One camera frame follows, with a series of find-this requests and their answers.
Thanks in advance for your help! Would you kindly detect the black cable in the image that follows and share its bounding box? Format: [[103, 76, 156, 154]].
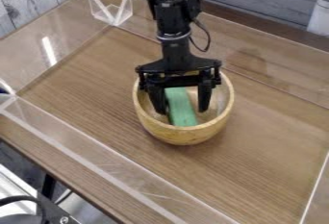
[[0, 194, 49, 224]]

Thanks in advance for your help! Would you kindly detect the clear acrylic corner bracket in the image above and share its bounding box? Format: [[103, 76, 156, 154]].
[[88, 0, 132, 27]]

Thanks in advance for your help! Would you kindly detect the green rectangular block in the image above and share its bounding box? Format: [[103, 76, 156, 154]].
[[164, 87, 198, 127]]

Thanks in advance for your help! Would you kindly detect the brown wooden bowl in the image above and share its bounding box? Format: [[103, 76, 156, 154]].
[[132, 74, 234, 145]]

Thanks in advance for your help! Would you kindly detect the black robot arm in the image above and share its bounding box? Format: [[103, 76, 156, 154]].
[[136, 0, 221, 114]]

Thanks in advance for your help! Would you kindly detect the black metal bracket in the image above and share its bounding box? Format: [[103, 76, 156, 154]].
[[37, 195, 82, 224]]

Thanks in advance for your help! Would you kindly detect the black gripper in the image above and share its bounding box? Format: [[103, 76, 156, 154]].
[[135, 37, 222, 114]]

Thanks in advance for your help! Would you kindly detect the clear acrylic front wall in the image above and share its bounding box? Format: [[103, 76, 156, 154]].
[[0, 84, 239, 224]]

